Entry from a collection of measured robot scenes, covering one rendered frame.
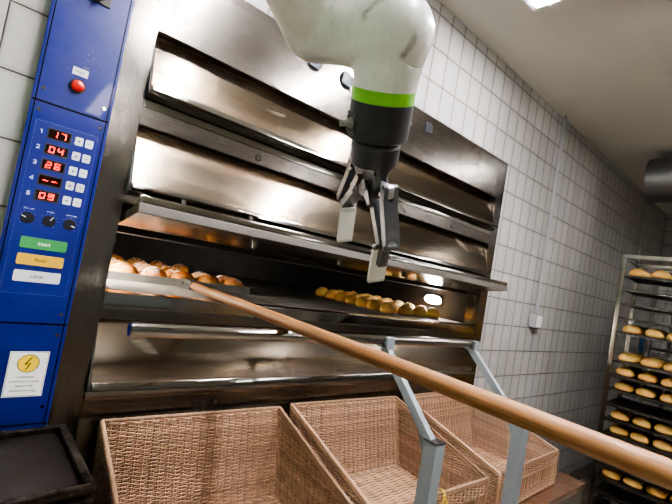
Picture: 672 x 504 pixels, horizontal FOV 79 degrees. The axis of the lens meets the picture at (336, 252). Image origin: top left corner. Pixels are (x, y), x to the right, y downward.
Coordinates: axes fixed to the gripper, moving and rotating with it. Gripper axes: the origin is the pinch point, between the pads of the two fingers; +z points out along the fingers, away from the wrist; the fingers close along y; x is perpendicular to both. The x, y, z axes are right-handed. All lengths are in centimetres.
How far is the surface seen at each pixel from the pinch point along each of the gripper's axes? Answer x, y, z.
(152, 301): -38, -46, 38
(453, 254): 97, -82, 61
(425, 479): 22, 11, 63
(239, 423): -17, -30, 78
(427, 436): 25, 5, 56
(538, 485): 98, 1, 123
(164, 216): -32, -43, 11
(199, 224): -24, -44, 14
